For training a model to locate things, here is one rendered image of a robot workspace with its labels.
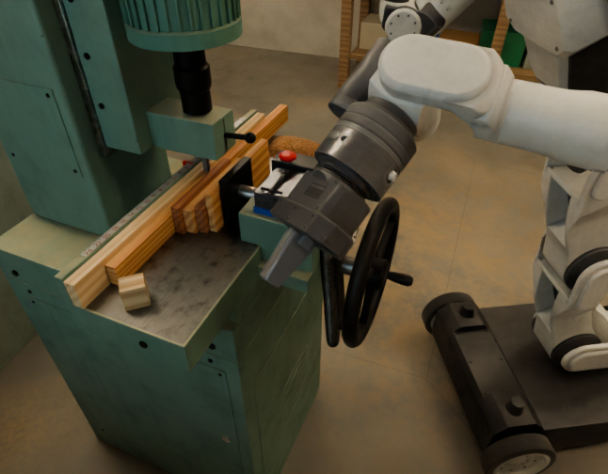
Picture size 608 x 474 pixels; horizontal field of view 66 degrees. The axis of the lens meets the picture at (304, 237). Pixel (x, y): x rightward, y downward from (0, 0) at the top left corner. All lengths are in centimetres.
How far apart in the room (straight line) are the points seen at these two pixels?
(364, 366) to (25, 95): 132
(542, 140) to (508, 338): 127
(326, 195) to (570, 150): 23
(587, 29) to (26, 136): 96
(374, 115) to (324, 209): 11
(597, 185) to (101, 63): 95
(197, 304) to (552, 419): 115
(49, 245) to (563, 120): 93
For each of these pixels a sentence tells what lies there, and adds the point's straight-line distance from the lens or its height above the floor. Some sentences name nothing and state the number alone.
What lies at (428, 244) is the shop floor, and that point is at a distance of 226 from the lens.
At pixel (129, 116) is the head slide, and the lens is 87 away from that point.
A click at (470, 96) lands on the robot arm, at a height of 125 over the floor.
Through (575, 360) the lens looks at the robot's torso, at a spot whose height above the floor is 30.
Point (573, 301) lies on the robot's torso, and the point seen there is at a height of 55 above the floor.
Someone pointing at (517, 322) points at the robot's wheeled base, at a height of 17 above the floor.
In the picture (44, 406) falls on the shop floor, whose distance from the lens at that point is 186.
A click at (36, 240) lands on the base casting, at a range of 112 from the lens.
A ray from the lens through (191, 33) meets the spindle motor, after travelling 73.
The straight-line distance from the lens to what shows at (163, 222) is 82.
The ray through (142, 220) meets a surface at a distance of 82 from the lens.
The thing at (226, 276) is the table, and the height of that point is 90.
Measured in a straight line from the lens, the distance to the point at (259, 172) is 94.
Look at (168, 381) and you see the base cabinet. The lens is 108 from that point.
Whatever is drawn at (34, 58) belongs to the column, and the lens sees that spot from 90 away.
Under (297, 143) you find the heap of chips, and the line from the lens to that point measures 104.
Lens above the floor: 143
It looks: 40 degrees down
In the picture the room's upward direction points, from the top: straight up
